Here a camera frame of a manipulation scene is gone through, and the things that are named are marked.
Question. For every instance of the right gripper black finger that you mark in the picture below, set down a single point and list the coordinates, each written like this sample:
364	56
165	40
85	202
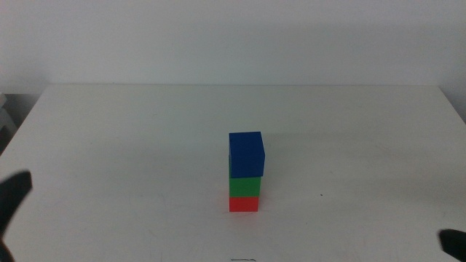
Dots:
455	244

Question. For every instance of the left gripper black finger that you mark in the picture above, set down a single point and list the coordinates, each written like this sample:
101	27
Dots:
12	196
4	253

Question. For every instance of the red cube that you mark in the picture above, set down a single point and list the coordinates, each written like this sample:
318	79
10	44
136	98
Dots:
243	204

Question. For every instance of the green cube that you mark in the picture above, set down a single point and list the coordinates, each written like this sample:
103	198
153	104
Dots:
244	187

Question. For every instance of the blue cube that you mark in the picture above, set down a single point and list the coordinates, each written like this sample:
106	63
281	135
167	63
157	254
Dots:
247	154

